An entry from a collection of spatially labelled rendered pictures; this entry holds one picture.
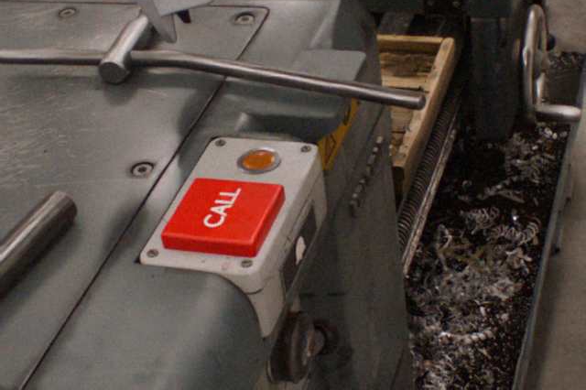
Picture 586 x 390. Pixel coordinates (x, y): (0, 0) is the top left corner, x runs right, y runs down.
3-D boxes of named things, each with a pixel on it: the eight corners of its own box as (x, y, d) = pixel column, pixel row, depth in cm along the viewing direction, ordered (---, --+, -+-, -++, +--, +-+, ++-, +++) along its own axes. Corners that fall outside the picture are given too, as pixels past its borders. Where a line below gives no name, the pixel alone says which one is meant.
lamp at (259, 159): (270, 178, 77) (268, 168, 77) (239, 176, 78) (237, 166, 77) (280, 159, 79) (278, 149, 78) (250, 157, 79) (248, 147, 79)
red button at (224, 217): (257, 270, 70) (253, 243, 69) (164, 260, 72) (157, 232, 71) (288, 208, 75) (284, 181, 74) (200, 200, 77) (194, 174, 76)
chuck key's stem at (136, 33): (148, 12, 98) (100, 84, 89) (144, -13, 97) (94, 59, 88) (173, 12, 97) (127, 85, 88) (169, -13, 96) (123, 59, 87)
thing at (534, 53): (542, 156, 181) (540, 20, 168) (477, 151, 184) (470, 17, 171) (563, 66, 201) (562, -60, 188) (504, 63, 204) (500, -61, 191)
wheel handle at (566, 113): (580, 127, 177) (580, 113, 176) (527, 124, 180) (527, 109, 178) (582, 118, 180) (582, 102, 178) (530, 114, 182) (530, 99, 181)
